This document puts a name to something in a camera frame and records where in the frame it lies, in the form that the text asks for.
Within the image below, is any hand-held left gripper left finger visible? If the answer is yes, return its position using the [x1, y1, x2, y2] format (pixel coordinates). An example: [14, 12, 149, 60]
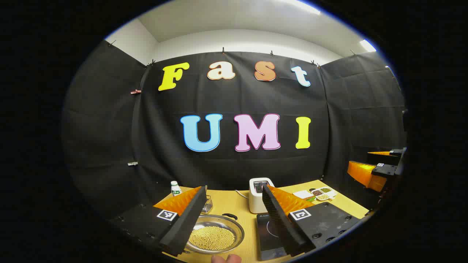
[110, 186, 207, 257]

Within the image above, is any white toaster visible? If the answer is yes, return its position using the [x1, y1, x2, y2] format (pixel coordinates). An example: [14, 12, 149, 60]
[249, 178, 275, 214]

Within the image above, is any steel pot with black handles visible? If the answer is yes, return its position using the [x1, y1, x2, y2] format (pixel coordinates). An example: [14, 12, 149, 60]
[183, 213, 245, 255]

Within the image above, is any white divided bean tray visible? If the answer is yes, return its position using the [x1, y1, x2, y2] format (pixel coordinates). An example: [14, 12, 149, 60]
[310, 187, 337, 201]

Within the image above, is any pile of yellow soybeans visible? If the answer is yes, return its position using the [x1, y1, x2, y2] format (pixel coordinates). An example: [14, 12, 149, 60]
[188, 226, 235, 251]

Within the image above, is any metal wire basket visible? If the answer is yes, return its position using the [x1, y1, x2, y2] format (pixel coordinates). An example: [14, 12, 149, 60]
[200, 185, 214, 214]

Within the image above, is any white sandwich plate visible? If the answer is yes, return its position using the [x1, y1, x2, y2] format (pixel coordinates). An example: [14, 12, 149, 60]
[292, 190, 316, 201]

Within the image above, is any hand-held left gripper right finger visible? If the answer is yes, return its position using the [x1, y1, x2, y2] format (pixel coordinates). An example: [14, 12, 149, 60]
[262, 184, 361, 257]

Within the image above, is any black induction cooktop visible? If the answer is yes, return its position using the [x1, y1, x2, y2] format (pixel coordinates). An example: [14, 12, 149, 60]
[255, 214, 289, 261]

